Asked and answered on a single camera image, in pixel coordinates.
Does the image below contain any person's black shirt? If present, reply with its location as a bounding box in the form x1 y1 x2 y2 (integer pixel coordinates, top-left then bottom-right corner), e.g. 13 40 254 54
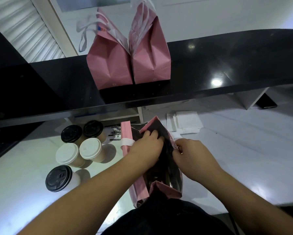
101 193 233 235

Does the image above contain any cream shutter side frame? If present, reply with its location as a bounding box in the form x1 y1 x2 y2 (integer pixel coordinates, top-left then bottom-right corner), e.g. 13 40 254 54
30 0 78 56

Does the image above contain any white roller shutter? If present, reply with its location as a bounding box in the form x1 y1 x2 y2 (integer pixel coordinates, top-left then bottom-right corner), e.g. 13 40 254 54
0 0 65 63

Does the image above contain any cluster of lidded paper cups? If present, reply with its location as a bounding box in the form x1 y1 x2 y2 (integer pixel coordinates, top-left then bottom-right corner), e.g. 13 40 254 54
45 119 107 193

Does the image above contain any black phone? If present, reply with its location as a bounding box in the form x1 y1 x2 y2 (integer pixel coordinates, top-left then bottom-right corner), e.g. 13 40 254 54
256 93 278 109

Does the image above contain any person's right forearm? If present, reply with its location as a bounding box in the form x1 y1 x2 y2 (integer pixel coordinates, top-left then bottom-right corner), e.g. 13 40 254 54
205 168 293 235

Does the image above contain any pile of straws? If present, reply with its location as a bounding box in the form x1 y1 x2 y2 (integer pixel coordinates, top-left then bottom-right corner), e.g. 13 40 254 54
108 122 148 142

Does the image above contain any stack of white napkins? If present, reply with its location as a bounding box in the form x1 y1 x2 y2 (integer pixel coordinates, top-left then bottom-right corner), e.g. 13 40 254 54
166 111 203 135

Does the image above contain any black low shelf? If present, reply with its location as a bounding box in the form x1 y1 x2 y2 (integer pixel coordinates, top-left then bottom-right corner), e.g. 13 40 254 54
0 122 43 165

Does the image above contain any person's left hand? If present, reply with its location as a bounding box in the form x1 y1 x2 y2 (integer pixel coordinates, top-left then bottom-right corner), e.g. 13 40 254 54
128 129 165 169

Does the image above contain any person's left forearm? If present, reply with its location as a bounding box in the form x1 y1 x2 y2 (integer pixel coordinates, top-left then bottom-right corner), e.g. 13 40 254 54
17 154 140 235

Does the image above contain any pink paper bag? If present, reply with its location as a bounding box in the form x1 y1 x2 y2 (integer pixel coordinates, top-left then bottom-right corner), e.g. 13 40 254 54
128 0 171 85
77 7 133 90
120 116 184 208

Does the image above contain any person's right hand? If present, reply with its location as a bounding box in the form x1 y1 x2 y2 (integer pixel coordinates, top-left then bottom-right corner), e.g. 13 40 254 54
172 139 223 184

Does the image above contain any white triangular support bracket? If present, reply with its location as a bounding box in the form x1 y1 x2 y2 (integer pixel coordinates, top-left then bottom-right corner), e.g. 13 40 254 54
235 87 269 110

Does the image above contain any black glossy counter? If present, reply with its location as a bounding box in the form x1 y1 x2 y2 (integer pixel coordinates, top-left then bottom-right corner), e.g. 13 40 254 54
0 28 293 128

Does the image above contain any tall black glossy cabinet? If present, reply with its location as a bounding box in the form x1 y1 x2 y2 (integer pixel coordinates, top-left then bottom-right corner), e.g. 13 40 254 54
0 21 71 120

